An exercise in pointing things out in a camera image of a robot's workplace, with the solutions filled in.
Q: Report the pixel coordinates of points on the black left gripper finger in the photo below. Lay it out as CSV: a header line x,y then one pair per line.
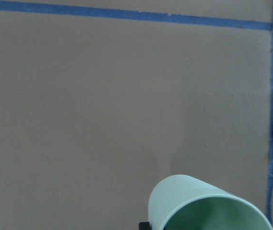
x,y
144,226

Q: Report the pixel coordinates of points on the mint green cup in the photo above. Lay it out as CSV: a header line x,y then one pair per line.
x,y
182,202

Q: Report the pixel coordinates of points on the brown paper table cover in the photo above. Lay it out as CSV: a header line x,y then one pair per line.
x,y
102,99

